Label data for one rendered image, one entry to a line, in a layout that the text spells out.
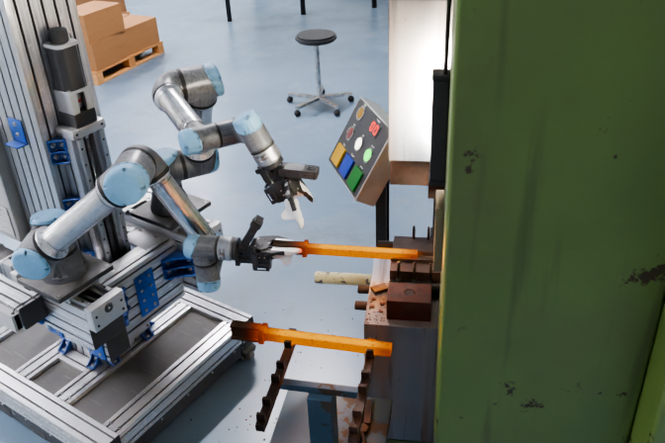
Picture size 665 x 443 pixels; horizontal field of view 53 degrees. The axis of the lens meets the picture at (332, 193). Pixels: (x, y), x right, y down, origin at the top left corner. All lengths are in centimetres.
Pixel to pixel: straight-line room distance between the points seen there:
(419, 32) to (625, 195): 57
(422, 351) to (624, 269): 68
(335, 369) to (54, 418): 114
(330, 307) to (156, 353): 91
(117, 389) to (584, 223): 201
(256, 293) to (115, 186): 168
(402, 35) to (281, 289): 218
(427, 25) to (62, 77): 126
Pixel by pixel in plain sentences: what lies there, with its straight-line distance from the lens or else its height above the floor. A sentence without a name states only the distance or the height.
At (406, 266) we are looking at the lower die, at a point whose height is 99.
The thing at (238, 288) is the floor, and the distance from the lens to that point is 357.
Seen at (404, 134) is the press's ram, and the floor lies 144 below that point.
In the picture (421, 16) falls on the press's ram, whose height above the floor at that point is 173.
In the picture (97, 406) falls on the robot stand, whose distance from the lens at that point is 282.
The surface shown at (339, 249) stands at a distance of 198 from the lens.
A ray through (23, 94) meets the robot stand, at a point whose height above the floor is 138.
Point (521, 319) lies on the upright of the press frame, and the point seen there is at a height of 118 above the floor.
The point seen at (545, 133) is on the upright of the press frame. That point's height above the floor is 161.
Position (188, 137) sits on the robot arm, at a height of 136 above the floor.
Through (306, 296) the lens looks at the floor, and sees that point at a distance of 346.
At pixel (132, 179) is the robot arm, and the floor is 126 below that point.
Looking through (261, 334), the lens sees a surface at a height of 98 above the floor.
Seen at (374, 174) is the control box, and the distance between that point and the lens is 231.
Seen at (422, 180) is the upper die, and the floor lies 129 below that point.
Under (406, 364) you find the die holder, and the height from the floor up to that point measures 78.
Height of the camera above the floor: 212
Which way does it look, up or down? 29 degrees down
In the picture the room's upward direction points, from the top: 3 degrees counter-clockwise
